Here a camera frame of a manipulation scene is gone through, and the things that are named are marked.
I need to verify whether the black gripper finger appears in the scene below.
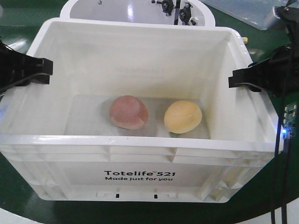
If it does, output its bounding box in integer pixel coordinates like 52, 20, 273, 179
14, 54, 53, 75
9, 73, 50, 86

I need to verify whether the clear plastic bin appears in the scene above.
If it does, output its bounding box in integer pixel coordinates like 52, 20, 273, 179
202, 0, 284, 30

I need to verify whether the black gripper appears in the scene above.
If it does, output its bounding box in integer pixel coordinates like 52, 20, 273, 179
228, 4, 299, 97

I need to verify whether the white plastic tote box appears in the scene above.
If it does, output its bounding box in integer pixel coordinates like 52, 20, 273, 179
0, 18, 277, 203

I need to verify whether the brown plush ball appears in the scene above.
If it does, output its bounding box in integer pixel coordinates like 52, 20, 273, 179
109, 95, 149, 130

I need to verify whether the green circuit board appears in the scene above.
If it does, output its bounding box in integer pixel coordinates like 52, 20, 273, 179
282, 102, 299, 139

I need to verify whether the white round machine housing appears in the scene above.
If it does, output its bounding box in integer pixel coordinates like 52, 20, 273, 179
60, 0, 215, 27

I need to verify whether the small yellow plastic cap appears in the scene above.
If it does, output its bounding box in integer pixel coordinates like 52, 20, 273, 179
242, 37, 249, 44

